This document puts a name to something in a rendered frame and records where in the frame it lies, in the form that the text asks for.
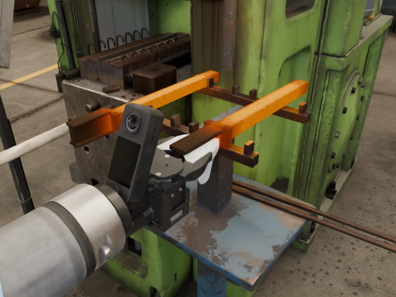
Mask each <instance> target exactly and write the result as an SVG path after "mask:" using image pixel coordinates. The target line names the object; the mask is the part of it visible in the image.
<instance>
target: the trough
mask: <svg viewBox="0 0 396 297"><path fill-rule="evenodd" d="M180 35H183V34H179V33H176V34H173V35H169V36H166V37H163V38H160V39H157V40H154V41H151V42H148V43H145V44H142V45H139V46H136V47H132V48H129V49H126V50H124V51H120V52H117V53H115V54H111V55H108V56H106V57H102V58H100V61H101V63H104V64H108V62H107V61H108V60H110V59H112V58H115V57H119V56H121V55H124V54H128V53H130V52H133V51H136V50H139V49H142V48H145V47H148V46H151V45H154V44H157V43H159V42H163V41H166V40H168V39H171V38H174V37H178V36H180Z"/></svg>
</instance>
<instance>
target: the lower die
mask: <svg viewBox="0 0 396 297"><path fill-rule="evenodd" d="M176 33H179V34H183V35H180V36H178V37H181V38H182V39H183V41H184V51H186V50H189V49H190V35H189V34H188V33H184V32H175V33H169V32H167V33H165V34H156V35H152V36H150V37H147V38H143V39H140V40H137V41H133V42H130V43H128V44H124V45H121V46H117V47H114V48H111V49H107V50H105V51H101V52H98V53H95V54H92V55H88V56H86V57H82V58H79V59H78V62H79V66H80V73H81V78H85V79H87V80H91V81H95V82H98V83H102V84H106V85H110V86H112V85H116V86H118V87H119V88H120V89H123V90H125V89H127V88H130V87H132V86H133V82H127V81H126V79H125V76H126V75H127V74H128V73H129V70H130V64H129V60H128V58H127V57H124V61H122V60H121V57H122V56H123V55H121V56H119V57H115V58H112V59H110V60H108V64H104V63H101V61H100V58H102V57H106V56H108V55H111V54H115V53H117V52H120V51H124V50H127V49H129V48H132V47H136V46H139V45H142V44H145V43H148V42H151V41H154V40H157V39H160V38H163V37H166V36H169V35H173V34H176ZM167 41H168V40H166V41H163V42H165V43H166V44H167ZM159 43H160V42H159ZM159 43H157V44H154V45H156V46H158V48H159V51H160V59H161V60H163V59H166V46H165V45H164V44H161V47H159ZM175 43H176V52H177V54H179V53H181V51H182V41H181V39H180V38H178V39H177V42H175ZM167 46H168V55H169V57H171V56H173V55H174V43H173V42H172V41H170V42H169V44H167ZM150 47H151V46H148V47H145V48H147V49H148V50H149V51H150V54H151V62H152V64H154V63H155V62H157V59H158V52H157V48H156V47H153V48H152V51H151V50H150ZM141 50H142V49H138V50H136V51H137V52H138V53H139V54H140V55H141V64H142V66H143V67H146V66H148V65H149V54H148V52H147V51H146V50H144V51H143V54H142V53H141ZM132 53H133V52H130V53H128V54H125V55H128V56H129V57H130V59H131V66H132V70H133V71H135V70H138V69H139V66H140V61H139V56H138V55H137V54H134V57H132V56H131V55H132ZM191 60H192V58H191V57H190V58H188V59H185V60H183V61H180V62H178V63H176V64H173V65H172V66H175V67H178V66H180V65H183V64H185V63H187V62H189V61H191ZM98 78H99V81H98V80H97V79H98Z"/></svg>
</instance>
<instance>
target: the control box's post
mask: <svg viewBox="0 0 396 297"><path fill-rule="evenodd" d="M0 136H1V140H2V144H3V147H4V150H7V149H10V148H11V147H13V146H15V144H14V140H13V138H12V134H11V130H10V127H9V123H8V119H7V116H6V112H5V109H4V105H3V102H2V98H1V95H0ZM8 163H9V167H10V169H11V173H12V176H13V180H14V183H15V187H16V190H17V193H18V196H19V199H20V200H22V201H24V200H26V199H28V198H29V193H28V189H27V186H26V183H25V179H24V175H23V172H22V169H21V165H20V162H19V158H17V159H14V160H12V161H10V162H8ZM21 206H22V209H23V213H24V215H25V214H27V213H29V212H31V211H33V208H32V204H31V200H29V201H27V202H25V203H21Z"/></svg>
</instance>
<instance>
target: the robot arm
mask: <svg viewBox="0 0 396 297"><path fill-rule="evenodd" d="M163 121H164V114H163V113H162V112H161V111H159V110H156V109H154V108H151V107H148V106H145V105H141V104H136V103H128V104H126V105H125V108H124V112H123V116H122V119H121V124H120V128H119V131H118V136H117V140H116V143H115V148H114V152H113V156H112V159H111V163H110V168H109V171H108V175H107V180H106V183H105V184H97V185H95V186H91V185H89V184H85V183H84V184H79V185H77V186H75V187H73V188H72V189H70V190H68V191H66V192H64V193H63V194H61V195H59V196H57V197H55V198H53V199H51V200H49V201H48V202H46V204H44V205H42V206H40V207H38V208H36V209H34V210H33V211H31V212H29V213H27V214H25V215H23V216H21V217H20V218H18V219H16V220H14V221H13V222H11V223H8V224H7V225H5V226H3V227H1V228H0V297H67V296H66V293H67V292H68V291H70V290H71V289H72V288H74V287H75V286H77V285H78V284H79V283H80V282H82V281H83V280H84V279H86V278H87V277H88V276H89V275H91V274H92V273H93V272H94V271H95V270H97V269H98V268H99V267H100V266H102V265H103V264H105V263H106V262H107V261H109V260H110V259H111V258H113V257H114V256H115V255H116V254H118V253H121V252H122V251H123V250H124V249H126V248H127V247H128V242H127V238H128V237H129V236H131V235H132V234H133V233H135V232H136V231H138V230H139V229H141V228H142V227H143V226H144V225H146V226H148V227H150V228H151V229H152V228H156V229H158V230H159V231H161V232H163V233H164V232H165V231H167V230H168V229H169V228H171V227H172V226H173V225H175V224H176V223H177V222H178V221H179V220H181V219H182V218H184V217H185V216H186V215H187V214H188V213H189V201H190V189H189V188H187V187H186V182H191V181H194V180H196V179H198V181H199V183H200V184H204V183H206V182H207V181H208V179H209V176H210V171H211V168H212V163H213V159H214V157H215V155H216V154H217V151H218V149H219V138H214V139H212V140H210V141H209V142H207V143H206V144H204V145H202V146H200V147H199V148H197V149H195V150H193V151H192V152H190V153H189V154H187V155H183V159H177V158H175V157H174V151H173V150H171V149H169V145H170V144H172V143H174V142H176V141H177V140H180V139H181V138H183V137H185V136H187V135H188V134H185V135H181V136H177V137H174V136H173V137H168V138H164V139H161V140H159V136H160V132H161V128H162V125H163ZM181 210H182V215H180V216H179V217H178V218H177V219H175V220H174V221H173V222H171V218H172V217H173V216H174V215H176V214H177V213H178V212H179V211H181ZM151 220H152V221H154V222H155V223H157V224H158V225H157V224H155V223H153V222H152V221H151Z"/></svg>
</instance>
